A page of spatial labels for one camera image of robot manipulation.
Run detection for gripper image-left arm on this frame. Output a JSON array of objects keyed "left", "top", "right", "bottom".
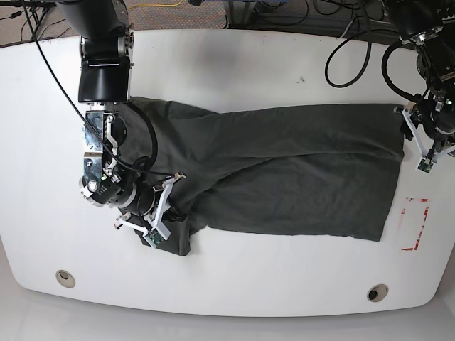
[{"left": 114, "top": 172, "right": 187, "bottom": 234}]

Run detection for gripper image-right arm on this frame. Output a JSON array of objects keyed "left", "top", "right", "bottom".
[{"left": 394, "top": 102, "right": 454, "bottom": 160}]

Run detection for dark grey T-shirt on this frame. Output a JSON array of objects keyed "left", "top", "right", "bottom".
[{"left": 120, "top": 97, "right": 404, "bottom": 256}]

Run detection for red tape rectangle marking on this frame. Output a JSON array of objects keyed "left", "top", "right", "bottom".
[{"left": 398, "top": 198, "right": 430, "bottom": 251}]

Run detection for black tripod stand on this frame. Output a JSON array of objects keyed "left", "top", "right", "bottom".
[{"left": 1, "top": 1, "right": 65, "bottom": 46}]

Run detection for wrist camera on image-left arm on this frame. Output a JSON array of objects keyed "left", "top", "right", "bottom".
[{"left": 143, "top": 228, "right": 171, "bottom": 248}]

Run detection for wrist camera on image-right arm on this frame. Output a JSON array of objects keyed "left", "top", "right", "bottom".
[{"left": 417, "top": 158, "right": 435, "bottom": 174}]

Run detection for left table cable grommet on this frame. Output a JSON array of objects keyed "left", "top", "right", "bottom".
[{"left": 55, "top": 270, "right": 75, "bottom": 288}]

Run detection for table cable grommet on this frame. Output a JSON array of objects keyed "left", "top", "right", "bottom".
[
  {"left": 55, "top": 270, "right": 75, "bottom": 288},
  {"left": 367, "top": 284, "right": 389, "bottom": 303}
]

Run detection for right table cable grommet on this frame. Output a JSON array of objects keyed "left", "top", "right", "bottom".
[{"left": 367, "top": 284, "right": 389, "bottom": 303}]

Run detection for grey metal frame background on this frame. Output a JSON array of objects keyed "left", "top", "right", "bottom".
[{"left": 223, "top": 0, "right": 259, "bottom": 28}]

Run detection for yellow cable on floor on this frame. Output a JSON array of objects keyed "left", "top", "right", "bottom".
[{"left": 127, "top": 0, "right": 184, "bottom": 11}]

